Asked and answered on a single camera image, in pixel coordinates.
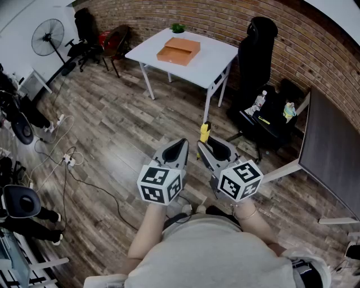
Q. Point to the white metal rack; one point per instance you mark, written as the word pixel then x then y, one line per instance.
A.
pixel 17 261

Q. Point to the black high-back office chair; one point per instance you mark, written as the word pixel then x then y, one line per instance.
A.
pixel 254 56

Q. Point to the yellow-green drinking cup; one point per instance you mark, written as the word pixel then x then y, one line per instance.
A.
pixel 289 112

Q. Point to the brown wooden chair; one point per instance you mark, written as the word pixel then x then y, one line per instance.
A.
pixel 116 42

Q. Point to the person's right forearm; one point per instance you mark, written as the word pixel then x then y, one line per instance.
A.
pixel 258 225

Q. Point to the dark grey desk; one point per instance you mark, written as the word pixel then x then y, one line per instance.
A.
pixel 332 146

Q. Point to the white waist garment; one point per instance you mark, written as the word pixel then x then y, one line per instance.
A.
pixel 309 261

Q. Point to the orange cardboard box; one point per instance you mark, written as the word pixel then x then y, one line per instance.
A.
pixel 182 46

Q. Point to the black swivel office chair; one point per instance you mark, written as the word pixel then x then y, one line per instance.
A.
pixel 84 31

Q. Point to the small white table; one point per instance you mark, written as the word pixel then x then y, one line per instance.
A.
pixel 33 81

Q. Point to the yellow black tool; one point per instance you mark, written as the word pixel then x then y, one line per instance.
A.
pixel 205 130

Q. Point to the white power strip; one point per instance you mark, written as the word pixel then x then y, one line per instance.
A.
pixel 60 119
pixel 69 160

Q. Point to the person's grey shirt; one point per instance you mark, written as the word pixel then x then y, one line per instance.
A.
pixel 208 253

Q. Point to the clear water bottle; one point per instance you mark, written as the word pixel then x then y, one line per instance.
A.
pixel 260 99

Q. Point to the person's left forearm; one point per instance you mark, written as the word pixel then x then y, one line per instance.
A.
pixel 146 227

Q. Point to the yellow marker pen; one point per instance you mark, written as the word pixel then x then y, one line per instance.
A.
pixel 264 120

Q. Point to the green potted plant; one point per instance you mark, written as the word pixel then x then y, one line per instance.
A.
pixel 178 27

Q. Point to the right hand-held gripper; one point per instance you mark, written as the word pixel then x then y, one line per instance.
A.
pixel 239 180

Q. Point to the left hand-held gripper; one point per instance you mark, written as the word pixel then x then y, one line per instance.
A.
pixel 157 182

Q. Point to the black standing fan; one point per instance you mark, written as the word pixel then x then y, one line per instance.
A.
pixel 47 36

